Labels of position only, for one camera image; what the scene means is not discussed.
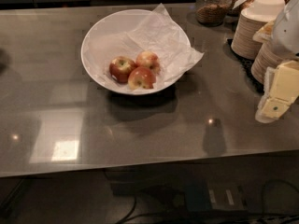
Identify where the red apple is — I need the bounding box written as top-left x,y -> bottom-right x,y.
128,66 -> 156,90
109,56 -> 137,83
135,50 -> 161,74

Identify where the glass jar with grains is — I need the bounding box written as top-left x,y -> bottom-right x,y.
195,0 -> 232,26

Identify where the white crumpled paper liner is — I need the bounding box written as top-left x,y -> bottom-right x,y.
88,3 -> 206,91

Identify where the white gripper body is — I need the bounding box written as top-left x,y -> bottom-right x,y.
271,0 -> 299,59

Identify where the white ceramic bowl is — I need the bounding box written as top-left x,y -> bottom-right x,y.
80,8 -> 192,96

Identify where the left red apple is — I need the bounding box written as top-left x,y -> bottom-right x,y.
109,56 -> 137,83

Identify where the black cable under table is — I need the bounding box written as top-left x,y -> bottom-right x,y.
115,179 -> 299,224

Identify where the white upturned paper cup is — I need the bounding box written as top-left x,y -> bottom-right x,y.
245,0 -> 285,21

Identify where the black tray mat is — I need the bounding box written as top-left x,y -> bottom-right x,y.
227,39 -> 264,95

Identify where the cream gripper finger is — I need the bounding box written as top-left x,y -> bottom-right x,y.
259,61 -> 299,120
253,21 -> 275,43

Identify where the front red apple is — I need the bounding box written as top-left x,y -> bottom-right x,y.
128,66 -> 156,90

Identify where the back red apple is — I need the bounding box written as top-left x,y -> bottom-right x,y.
135,50 -> 161,74

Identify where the rear stack of paper plates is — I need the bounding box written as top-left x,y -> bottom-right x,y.
231,7 -> 276,60

